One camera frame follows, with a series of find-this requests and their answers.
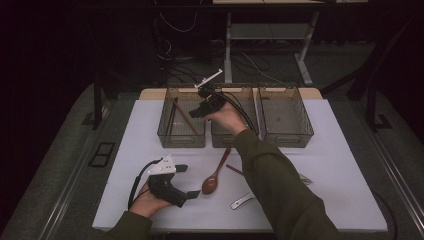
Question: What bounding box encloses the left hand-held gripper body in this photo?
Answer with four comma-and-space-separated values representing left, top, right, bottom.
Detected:
147, 154, 189, 208

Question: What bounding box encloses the white floor cable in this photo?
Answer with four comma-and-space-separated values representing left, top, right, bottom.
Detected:
239, 51, 288, 86

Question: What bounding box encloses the person's right hand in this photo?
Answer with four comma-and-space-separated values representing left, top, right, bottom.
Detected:
203, 101, 249, 137

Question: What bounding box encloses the metal floor rail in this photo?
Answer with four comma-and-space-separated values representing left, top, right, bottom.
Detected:
363, 126, 424, 231
36, 133, 98, 240

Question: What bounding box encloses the white table mat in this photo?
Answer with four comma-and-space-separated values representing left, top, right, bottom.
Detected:
92, 98, 389, 232

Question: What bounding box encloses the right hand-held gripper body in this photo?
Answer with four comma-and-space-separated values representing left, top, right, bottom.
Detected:
194, 68, 228, 116

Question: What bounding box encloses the smoky transparent plastic bin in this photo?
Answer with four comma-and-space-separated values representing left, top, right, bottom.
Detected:
156, 83, 208, 149
258, 83, 315, 148
210, 83, 260, 149

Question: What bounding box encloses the person's left hand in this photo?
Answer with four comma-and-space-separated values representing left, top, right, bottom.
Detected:
129, 182, 174, 219

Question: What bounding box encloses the left hand-held gripper cable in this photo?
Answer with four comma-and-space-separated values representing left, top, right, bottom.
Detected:
128, 159, 164, 211

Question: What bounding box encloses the black metal stand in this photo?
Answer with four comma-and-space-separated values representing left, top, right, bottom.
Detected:
81, 71, 111, 131
364, 76, 393, 133

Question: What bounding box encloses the white ceramic spoon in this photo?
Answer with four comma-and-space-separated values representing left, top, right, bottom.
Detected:
229, 192, 256, 211

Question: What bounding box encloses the white metal desk frame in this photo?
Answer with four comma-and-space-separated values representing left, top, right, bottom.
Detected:
213, 0, 369, 87

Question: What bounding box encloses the brown wooden spoon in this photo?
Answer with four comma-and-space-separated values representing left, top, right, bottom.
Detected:
201, 147, 232, 195

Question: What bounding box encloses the black floor cable bundle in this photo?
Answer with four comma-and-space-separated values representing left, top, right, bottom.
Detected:
156, 36, 224, 84

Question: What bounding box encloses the white hanging cable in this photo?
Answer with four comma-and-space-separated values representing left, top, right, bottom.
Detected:
154, 0, 198, 34

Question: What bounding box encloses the brown wooden chopstick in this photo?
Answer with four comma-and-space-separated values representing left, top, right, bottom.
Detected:
172, 97, 200, 136
225, 164, 244, 176

